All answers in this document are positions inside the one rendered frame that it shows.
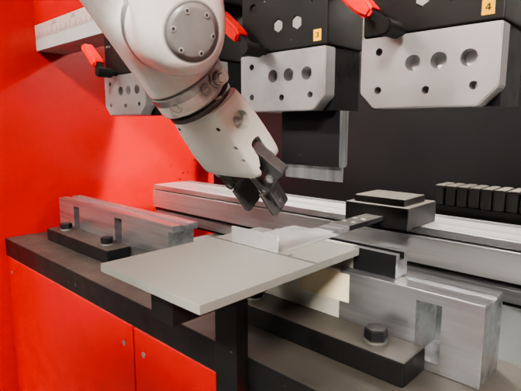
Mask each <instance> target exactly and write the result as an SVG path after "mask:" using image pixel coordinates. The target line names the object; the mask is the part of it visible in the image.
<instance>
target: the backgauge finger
mask: <svg viewBox="0 0 521 391"><path fill-rule="evenodd" d="M435 212H436V201H433V200H426V199H425V196H424V195H422V194H415V193H407V192H393V191H386V190H378V189H377V190H373V191H369V192H362V193H357V194H355V199H351V200H347V201H346V216H345V219H344V220H339V221H336V222H332V223H328V224H324V225H321V226H317V227H313V229H314V230H321V231H326V232H330V233H334V234H342V233H345V232H347V231H351V230H355V229H357V228H361V227H365V226H368V225H372V226H377V227H386V228H391V229H395V230H404V231H408V230H412V229H414V228H417V227H421V226H422V225H425V224H428V223H431V222H433V221H435Z"/></svg>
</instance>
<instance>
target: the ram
mask: <svg viewBox="0 0 521 391"><path fill-rule="evenodd" d="M224 2H225V3H228V4H231V5H236V6H239V7H243V6H242V0H224ZM83 7H84V6H83V5H82V4H81V2H80V1H79V0H33V9H34V20H35V25H38V24H41V23H42V22H46V21H48V20H51V19H54V18H57V17H59V16H62V15H64V14H67V13H69V12H73V11H75V10H77V9H81V8H83ZM84 43H86V44H91V45H92V46H93V47H94V48H97V47H103V46H105V44H104V34H103V32H102V31H101V30H100V29H99V27H98V26H97V24H96V23H95V21H94V20H92V21H90V22H86V23H83V24H80V25H77V26H73V27H71V28H68V29H64V30H61V31H59V32H56V33H52V34H50V35H46V36H42V37H40V38H37V39H36V51H39V52H46V53H53V54H66V55H68V54H73V53H77V52H80V51H82V50H81V45H83V44H84Z"/></svg>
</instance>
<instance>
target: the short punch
mask: <svg viewBox="0 0 521 391"><path fill-rule="evenodd" d="M348 118H349V111H310V112H282V149H281V161H282V162H283V163H285V164H286V165H287V167H288V168H287V170H286V171H285V176H286V177H292V178H307V179H315V180H323V181H330V182H343V168H345V167H346V166H347V145H348Z"/></svg>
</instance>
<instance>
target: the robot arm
mask: <svg viewBox="0 0 521 391"><path fill-rule="evenodd" d="M79 1H80V2H81V4H82V5H83V6H84V7H85V9H86V10H87V12H88V13H89V15H90V16H91V17H92V18H93V20H94V21H95V23H96V24H97V26H98V27H99V29H100V30H101V31H102V32H103V34H104V35H105V37H106V38H107V40H108V41H109V42H110V43H111V44H112V46H113V48H114V49H115V50H116V52H117V53H118V55H119V56H120V57H121V58H122V60H123V62H124V63H125V64H126V66H127V67H128V68H129V70H130V71H131V72H132V74H133V76H134V77H135V78H136V80H137V81H138V82H139V83H140V85H141V86H142V88H143V90H144V91H145V92H146V93H147V94H148V96H149V97H150V99H151V100H152V102H153V103H154V105H155V106H156V107H157V108H158V110H159V111H160V113H161V114H162V116H163V117H164V118H166V119H170V120H171V121H172V123H174V125H175V126H176V128H177V129H178V132H179V133H180V134H181V137H182V138H183V140H184V142H185V143H186V144H187V146H188V148H189V150H190V151H191V152H192V154H193V155H194V156H195V158H196V160H197V161H198V162H199V164H200V165H201V166H202V167H203V168H204V169H205V170H206V171H207V172H209V173H212V174H215V175H216V177H219V178H221V179H222V180H223V182H224V184H225V186H226V187H227V188H228V189H231V190H232V189H233V194H234V195H235V196H236V198H237V199H238V201H239V202H240V204H241V205H242V207H243V208H244V209H245V210H246V211H251V210H252V209H253V207H254V206H255V204H256V203H257V201H258V200H259V198H261V199H262V201H263V203H264V205H265V206H266V207H267V209H268V210H269V212H270V213H271V215H272V216H277V215H278V214H279V213H280V211H281V209H282V208H283V206H284V205H285V203H286V202H287V201H288V197H287V196H286V194H285V192H284V190H283V189H282V187H281V186H280V184H279V182H278V179H279V178H280V177H281V176H282V175H283V174H284V173H285V171H286V170H287V168H288V167H287V165H286V164H285V163H283V162H282V161H281V160H280V159H278V158H277V157H276V154H278V147H277V145H276V143H275V142H274V140H273V138H272V137H271V135H270V134H269V132H268V131H267V129H266V127H265V125H264V124H263V123H262V122H261V120H260V118H259V117H258V115H257V114H256V113H255V112H254V110H253V109H252V107H251V106H250V104H249V103H248V102H247V101H246V99H245V98H244V97H243V96H242V95H241V94H240V93H239V92H238V91H237V90H236V89H235V88H231V87H230V86H229V83H228V80H229V75H228V74H227V72H226V69H225V68H224V67H223V65H222V63H221V61H220V59H219V55H220V53H221V51H222V48H223V44H224V38H225V31H226V18H225V6H224V0H79ZM262 171H264V173H265V174H266V177H265V178H264V181H262V179H261V178H260V176H261V175H262V174H261V172H262ZM258 189H259V190H258ZM259 191H260V192H259Z"/></svg>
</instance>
